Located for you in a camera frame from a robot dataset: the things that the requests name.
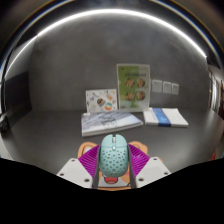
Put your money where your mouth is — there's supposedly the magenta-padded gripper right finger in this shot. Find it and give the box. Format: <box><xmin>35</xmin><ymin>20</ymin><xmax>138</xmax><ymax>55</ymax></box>
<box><xmin>127</xmin><ymin>143</ymin><xmax>172</xmax><ymax>189</ymax></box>

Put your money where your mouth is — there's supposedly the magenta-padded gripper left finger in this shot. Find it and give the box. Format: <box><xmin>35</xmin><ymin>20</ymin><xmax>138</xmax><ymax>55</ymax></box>
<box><xmin>56</xmin><ymin>144</ymin><xmax>102</xmax><ymax>190</ymax></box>

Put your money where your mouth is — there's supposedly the teal perforated computer mouse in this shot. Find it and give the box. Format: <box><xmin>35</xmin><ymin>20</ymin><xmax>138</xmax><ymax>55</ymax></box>
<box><xmin>98</xmin><ymin>133</ymin><xmax>131</xmax><ymax>179</ymax></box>

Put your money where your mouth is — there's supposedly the orange corgi-shaped mouse pad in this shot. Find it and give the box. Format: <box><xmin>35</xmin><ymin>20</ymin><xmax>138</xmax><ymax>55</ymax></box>
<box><xmin>77</xmin><ymin>140</ymin><xmax>150</xmax><ymax>191</ymax></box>

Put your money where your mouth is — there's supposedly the white book with blue band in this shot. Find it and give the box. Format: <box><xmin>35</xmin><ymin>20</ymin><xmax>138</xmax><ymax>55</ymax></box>
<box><xmin>142</xmin><ymin>106</ymin><xmax>190</xmax><ymax>129</ymax></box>

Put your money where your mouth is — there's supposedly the grey marbled book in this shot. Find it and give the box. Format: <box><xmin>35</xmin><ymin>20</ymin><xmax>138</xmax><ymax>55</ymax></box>
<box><xmin>80</xmin><ymin>110</ymin><xmax>145</xmax><ymax>138</ymax></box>

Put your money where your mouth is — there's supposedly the white card with colourful stickers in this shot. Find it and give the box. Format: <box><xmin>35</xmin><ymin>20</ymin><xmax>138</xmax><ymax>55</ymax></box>
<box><xmin>84</xmin><ymin>88</ymin><xmax>119</xmax><ymax>114</ymax></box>

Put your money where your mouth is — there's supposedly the green menu sign stand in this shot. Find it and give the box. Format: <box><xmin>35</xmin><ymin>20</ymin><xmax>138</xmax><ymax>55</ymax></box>
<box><xmin>115</xmin><ymin>63</ymin><xmax>152</xmax><ymax>113</ymax></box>

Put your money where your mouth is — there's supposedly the curved white light strip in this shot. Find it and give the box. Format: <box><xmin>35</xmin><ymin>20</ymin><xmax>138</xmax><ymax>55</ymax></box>
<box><xmin>2</xmin><ymin>7</ymin><xmax>209</xmax><ymax>83</ymax></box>

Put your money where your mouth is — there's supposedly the row of white wall sockets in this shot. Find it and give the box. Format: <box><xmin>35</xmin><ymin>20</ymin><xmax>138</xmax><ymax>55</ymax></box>
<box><xmin>151</xmin><ymin>78</ymin><xmax>181</xmax><ymax>96</ymax></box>

